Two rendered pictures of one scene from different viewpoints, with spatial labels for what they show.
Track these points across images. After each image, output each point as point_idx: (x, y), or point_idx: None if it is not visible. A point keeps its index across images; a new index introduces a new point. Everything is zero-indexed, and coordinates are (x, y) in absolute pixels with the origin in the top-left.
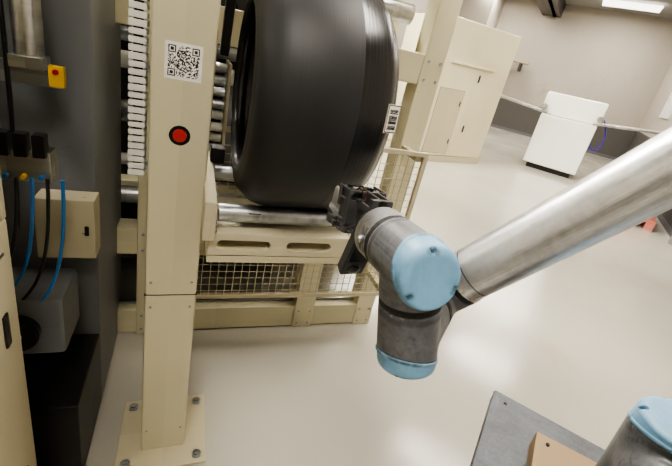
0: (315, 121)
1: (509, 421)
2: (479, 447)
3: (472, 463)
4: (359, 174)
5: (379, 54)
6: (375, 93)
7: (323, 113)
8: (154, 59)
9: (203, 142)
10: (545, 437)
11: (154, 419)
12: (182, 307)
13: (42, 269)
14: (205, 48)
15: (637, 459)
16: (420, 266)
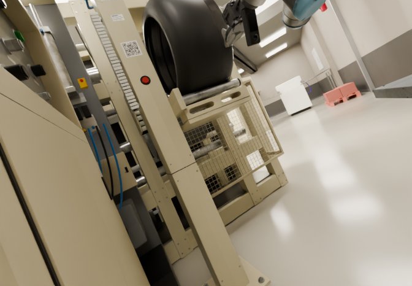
0: (195, 18)
1: (395, 83)
2: (396, 87)
3: (403, 88)
4: None
5: None
6: (210, 2)
7: (196, 14)
8: (119, 52)
9: (157, 79)
10: None
11: (221, 267)
12: (194, 173)
13: (113, 183)
14: (137, 40)
15: None
16: None
